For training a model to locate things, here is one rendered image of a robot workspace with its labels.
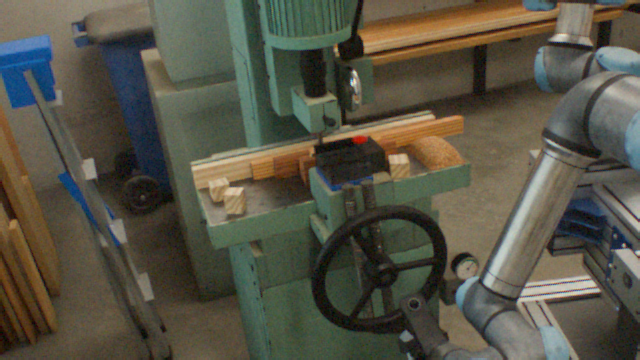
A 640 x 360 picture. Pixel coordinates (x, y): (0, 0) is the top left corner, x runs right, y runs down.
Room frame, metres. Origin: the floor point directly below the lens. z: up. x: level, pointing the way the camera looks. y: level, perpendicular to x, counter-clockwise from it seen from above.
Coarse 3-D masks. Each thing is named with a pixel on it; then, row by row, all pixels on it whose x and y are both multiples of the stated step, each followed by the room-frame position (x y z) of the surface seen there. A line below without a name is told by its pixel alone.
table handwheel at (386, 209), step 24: (360, 216) 1.01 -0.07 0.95; (384, 216) 1.01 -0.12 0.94; (408, 216) 1.03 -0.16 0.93; (336, 240) 0.99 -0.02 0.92; (360, 240) 1.01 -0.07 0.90; (432, 240) 1.05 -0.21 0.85; (384, 264) 1.01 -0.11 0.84; (408, 264) 1.03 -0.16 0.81; (432, 264) 1.05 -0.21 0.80; (312, 288) 0.98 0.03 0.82; (432, 288) 1.04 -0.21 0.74; (336, 312) 0.99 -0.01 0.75; (360, 312) 1.00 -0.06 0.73
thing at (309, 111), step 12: (300, 96) 1.36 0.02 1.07; (324, 96) 1.34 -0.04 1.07; (300, 108) 1.36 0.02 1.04; (312, 108) 1.30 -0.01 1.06; (324, 108) 1.30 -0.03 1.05; (336, 108) 1.31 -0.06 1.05; (300, 120) 1.37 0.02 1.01; (312, 120) 1.30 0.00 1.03; (324, 120) 1.30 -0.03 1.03; (336, 120) 1.31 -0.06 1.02; (312, 132) 1.30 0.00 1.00
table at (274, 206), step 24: (456, 168) 1.26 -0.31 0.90; (264, 192) 1.24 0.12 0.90; (288, 192) 1.22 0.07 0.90; (408, 192) 1.23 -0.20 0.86; (432, 192) 1.25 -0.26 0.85; (216, 216) 1.15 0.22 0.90; (240, 216) 1.14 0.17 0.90; (264, 216) 1.14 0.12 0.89; (288, 216) 1.16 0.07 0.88; (312, 216) 1.16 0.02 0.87; (216, 240) 1.12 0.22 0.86; (240, 240) 1.13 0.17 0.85
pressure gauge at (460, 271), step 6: (462, 252) 1.23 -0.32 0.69; (468, 252) 1.23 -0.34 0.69; (456, 258) 1.21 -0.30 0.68; (462, 258) 1.20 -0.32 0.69; (468, 258) 1.20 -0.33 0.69; (474, 258) 1.21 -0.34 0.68; (450, 264) 1.22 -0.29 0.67; (456, 264) 1.20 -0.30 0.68; (462, 264) 1.20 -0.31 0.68; (468, 264) 1.20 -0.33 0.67; (474, 264) 1.21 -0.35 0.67; (456, 270) 1.19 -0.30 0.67; (462, 270) 1.20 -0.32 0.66; (468, 270) 1.20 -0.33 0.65; (474, 270) 1.21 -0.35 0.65; (456, 276) 1.19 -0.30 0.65; (462, 276) 1.20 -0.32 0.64; (468, 276) 1.20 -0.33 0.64
